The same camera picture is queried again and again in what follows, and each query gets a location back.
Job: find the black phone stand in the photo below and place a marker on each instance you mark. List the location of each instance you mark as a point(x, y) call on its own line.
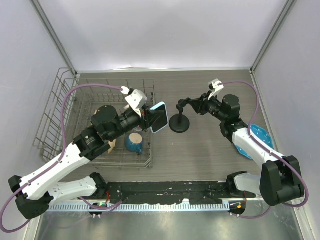
point(179, 123)

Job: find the phone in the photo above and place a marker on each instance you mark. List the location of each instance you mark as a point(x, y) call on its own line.
point(162, 117)

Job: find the white slotted cable duct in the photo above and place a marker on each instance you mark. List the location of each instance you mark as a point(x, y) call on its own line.
point(185, 206)

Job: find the blue mug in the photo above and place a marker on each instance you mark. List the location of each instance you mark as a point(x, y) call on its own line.
point(134, 143)

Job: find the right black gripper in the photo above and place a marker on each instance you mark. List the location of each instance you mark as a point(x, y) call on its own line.
point(200, 104)

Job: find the right beige plate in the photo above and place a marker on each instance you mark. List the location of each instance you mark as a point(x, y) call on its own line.
point(112, 145)

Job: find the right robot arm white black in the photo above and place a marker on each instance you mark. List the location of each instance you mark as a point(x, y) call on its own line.
point(280, 178)

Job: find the grey wire dish rack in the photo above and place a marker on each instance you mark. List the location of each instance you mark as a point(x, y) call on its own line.
point(79, 108)

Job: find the blue polka dot plate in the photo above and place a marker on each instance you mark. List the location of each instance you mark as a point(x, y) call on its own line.
point(262, 134)

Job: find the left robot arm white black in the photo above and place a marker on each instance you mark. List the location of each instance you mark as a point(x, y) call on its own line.
point(106, 125)

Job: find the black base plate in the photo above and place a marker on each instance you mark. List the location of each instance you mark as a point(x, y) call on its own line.
point(169, 192)

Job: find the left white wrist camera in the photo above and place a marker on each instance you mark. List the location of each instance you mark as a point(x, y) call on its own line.
point(135, 99)

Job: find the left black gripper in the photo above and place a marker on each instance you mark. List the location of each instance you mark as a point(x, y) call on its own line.
point(148, 116)

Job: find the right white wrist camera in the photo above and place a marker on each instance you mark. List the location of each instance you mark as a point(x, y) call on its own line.
point(215, 87)

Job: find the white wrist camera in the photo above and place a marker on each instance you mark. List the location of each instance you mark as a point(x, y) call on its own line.
point(215, 87)
point(135, 99)

